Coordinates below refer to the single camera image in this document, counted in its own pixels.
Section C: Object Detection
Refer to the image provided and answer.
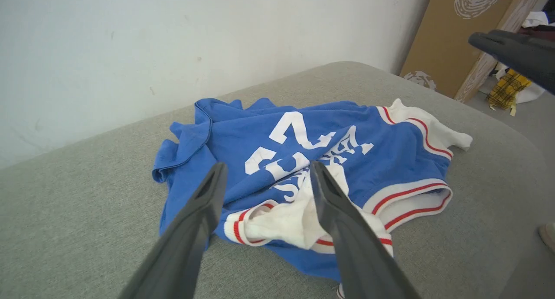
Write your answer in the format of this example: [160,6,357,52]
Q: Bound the pale wood grain plank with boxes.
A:
[453,0,545,104]

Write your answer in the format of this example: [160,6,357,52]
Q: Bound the blue jersey white red trim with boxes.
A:
[152,97,473,299]

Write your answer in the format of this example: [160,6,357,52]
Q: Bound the beige shoe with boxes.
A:
[539,223,555,253]

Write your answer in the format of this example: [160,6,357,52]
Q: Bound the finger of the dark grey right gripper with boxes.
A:
[468,32,555,95]
[490,29,555,48]

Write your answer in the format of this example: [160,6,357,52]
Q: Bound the dark red cloth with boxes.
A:
[518,24,555,40]

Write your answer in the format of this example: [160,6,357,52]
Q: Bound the grey fabric sofa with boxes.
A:
[0,61,555,299]

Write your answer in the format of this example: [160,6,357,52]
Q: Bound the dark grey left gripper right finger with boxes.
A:
[310,161,421,299]

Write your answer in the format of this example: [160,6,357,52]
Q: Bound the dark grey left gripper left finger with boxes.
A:
[119,162,229,299]

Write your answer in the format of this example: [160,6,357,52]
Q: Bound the brown cardboard panel white prints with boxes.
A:
[399,0,523,101]

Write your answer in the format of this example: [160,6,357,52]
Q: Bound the yellow plaid cloth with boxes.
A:
[486,68,532,117]

